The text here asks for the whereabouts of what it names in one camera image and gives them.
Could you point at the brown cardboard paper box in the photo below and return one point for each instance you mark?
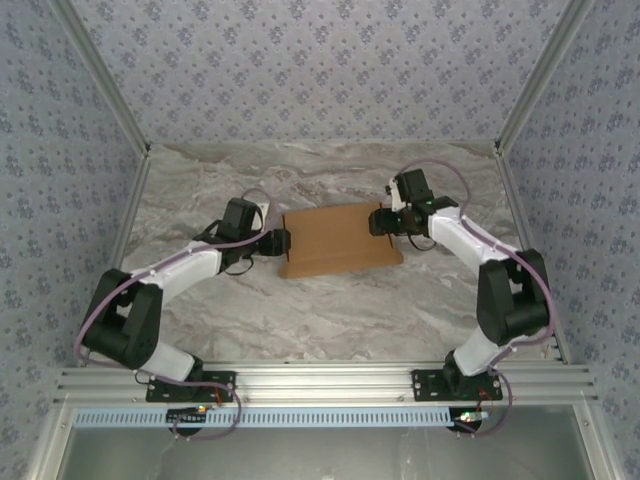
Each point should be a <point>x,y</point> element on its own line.
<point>340,240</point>

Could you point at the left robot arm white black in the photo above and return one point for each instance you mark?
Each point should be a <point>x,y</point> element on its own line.
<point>190,262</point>

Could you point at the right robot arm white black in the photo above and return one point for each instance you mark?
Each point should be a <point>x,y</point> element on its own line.
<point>475,355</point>

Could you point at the left small circuit board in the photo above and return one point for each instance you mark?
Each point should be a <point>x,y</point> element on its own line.
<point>185,415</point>

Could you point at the small circuit board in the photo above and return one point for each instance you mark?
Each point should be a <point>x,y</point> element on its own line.
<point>467,417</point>
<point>185,415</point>

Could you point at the right small circuit board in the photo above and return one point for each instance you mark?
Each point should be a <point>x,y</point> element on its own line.
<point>467,417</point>

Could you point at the grey metal lower panel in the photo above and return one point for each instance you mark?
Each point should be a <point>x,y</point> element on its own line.
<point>325,455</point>

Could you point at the right aluminium side rail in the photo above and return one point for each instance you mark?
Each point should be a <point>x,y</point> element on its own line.
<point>515,200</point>

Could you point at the aluminium side rail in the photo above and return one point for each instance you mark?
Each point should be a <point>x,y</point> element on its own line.
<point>127,225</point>
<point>515,200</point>

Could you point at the left aluminium side rail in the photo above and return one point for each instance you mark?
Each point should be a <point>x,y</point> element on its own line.
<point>127,225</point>

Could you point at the aluminium mounting rail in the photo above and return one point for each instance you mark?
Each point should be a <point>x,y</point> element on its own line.
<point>325,382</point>

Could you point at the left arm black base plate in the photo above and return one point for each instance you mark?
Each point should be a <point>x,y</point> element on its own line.
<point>220,380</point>

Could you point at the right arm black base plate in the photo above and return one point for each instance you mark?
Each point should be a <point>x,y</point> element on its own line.
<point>425,387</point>

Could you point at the right aluminium frame post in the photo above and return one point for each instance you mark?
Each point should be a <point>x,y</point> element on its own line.
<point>540,75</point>

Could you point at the aluminium frame post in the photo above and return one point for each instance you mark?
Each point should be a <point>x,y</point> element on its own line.
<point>105,75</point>
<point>540,75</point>

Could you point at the left aluminium frame post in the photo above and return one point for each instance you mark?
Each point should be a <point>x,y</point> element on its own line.
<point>105,75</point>

